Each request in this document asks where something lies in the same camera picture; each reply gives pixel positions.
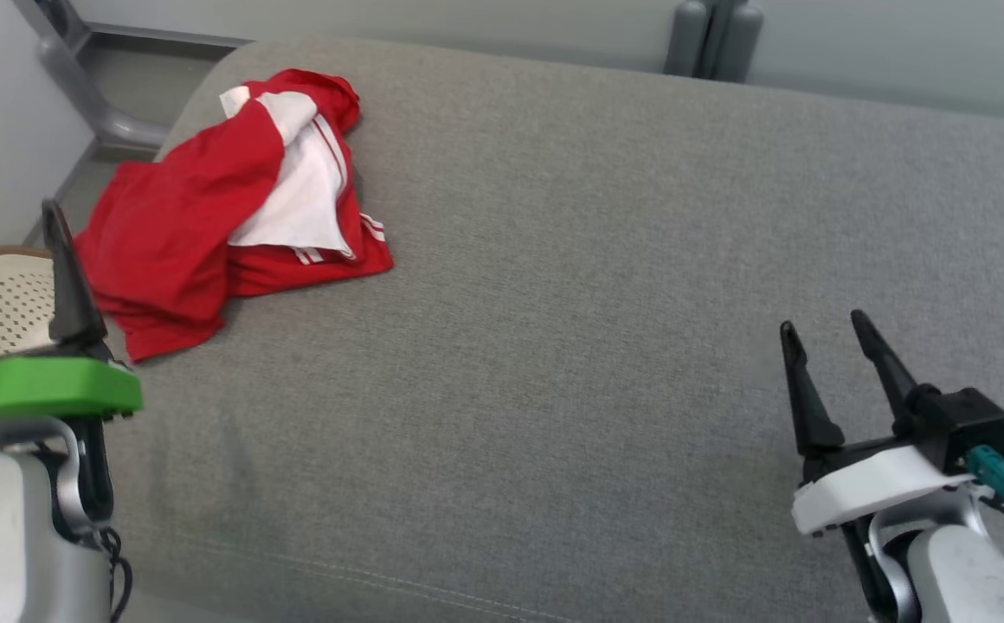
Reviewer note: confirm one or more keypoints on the grey double metal post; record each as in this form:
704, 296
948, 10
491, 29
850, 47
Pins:
692, 39

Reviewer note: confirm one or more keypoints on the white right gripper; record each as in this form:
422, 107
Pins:
874, 484

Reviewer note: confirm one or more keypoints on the grey metal frame with curved leg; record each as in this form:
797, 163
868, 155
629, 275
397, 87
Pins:
78, 82

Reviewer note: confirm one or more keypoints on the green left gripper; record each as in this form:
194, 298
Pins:
43, 389

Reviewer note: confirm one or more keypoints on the white perforated laundry basket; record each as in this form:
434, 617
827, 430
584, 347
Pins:
17, 298

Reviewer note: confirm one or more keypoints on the red white striped jersey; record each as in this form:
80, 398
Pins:
164, 225

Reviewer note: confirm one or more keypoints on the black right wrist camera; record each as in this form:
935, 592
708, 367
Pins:
961, 424

